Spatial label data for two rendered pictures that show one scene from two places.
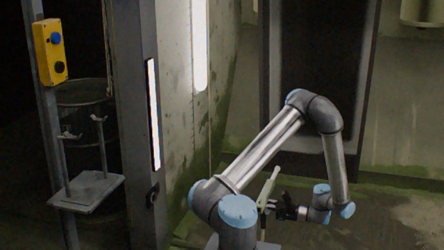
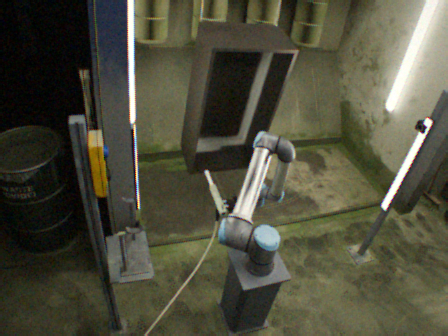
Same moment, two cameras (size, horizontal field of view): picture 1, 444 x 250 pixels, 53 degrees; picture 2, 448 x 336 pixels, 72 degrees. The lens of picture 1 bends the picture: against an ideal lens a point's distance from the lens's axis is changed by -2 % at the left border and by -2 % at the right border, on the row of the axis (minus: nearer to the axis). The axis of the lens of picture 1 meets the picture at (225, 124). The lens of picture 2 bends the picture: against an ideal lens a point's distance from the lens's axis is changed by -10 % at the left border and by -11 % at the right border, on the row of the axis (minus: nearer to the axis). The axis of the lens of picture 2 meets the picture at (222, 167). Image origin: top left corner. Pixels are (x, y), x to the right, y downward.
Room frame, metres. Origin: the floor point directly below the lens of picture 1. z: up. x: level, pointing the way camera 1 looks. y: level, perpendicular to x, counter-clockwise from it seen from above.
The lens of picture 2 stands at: (0.71, 0.99, 2.29)
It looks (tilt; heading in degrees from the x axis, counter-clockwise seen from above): 38 degrees down; 320
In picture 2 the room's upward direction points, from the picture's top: 8 degrees clockwise
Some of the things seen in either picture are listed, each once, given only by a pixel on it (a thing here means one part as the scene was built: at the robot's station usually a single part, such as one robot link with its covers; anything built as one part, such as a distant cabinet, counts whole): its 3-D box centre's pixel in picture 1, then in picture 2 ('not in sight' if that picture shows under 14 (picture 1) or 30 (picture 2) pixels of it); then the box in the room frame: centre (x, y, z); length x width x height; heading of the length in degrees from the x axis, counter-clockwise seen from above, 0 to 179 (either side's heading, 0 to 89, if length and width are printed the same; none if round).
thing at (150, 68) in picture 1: (152, 117); (134, 169); (2.26, 0.38, 0.96); 0.06 x 0.02 x 0.63; 163
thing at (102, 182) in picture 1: (86, 157); (130, 235); (1.80, 0.61, 0.95); 0.26 x 0.15 x 0.32; 163
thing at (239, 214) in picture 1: (236, 221); (263, 243); (1.49, -0.04, 0.83); 0.17 x 0.15 x 0.18; 36
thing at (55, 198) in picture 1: (87, 189); (128, 256); (1.80, 0.63, 0.78); 0.31 x 0.23 x 0.01; 163
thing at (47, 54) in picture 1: (50, 52); (97, 164); (1.82, 0.71, 1.42); 0.12 x 0.06 x 0.26; 163
